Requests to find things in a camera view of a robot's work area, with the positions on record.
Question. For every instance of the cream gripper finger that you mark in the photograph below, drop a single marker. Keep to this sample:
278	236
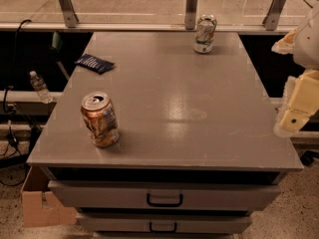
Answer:
300	101
285	45

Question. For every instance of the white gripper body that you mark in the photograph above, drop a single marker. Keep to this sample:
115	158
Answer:
307	45

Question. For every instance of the orange soda can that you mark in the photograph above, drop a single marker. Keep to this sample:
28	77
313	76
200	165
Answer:
100	118

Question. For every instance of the white green soda can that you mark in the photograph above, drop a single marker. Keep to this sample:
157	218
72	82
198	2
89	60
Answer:
203	40

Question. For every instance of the blue rxbar blueberry wrapper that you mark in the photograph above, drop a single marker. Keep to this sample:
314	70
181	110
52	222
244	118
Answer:
94	64

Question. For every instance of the grey upper drawer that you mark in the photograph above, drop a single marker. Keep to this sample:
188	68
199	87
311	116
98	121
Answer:
184	196

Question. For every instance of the grey drawer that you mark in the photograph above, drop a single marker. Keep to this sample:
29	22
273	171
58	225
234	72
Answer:
184	196
163	223

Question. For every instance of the grey lower drawer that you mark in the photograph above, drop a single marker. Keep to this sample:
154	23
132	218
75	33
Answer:
163	223

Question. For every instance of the clear plastic water bottle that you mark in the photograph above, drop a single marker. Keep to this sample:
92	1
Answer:
40	88

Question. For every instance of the cardboard box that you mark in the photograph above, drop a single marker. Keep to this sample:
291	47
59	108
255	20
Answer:
40	206

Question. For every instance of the right metal bracket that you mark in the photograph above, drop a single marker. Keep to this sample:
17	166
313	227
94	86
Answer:
271	20

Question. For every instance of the metal bracket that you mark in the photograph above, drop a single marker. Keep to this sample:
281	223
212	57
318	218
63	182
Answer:
271	20
190	14
70	18

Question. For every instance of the middle metal bracket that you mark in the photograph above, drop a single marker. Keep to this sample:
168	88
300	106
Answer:
190	14

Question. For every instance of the green handled tool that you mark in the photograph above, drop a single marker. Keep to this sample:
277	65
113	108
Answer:
55	49

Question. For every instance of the left metal bracket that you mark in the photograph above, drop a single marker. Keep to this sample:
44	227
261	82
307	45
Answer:
70	18

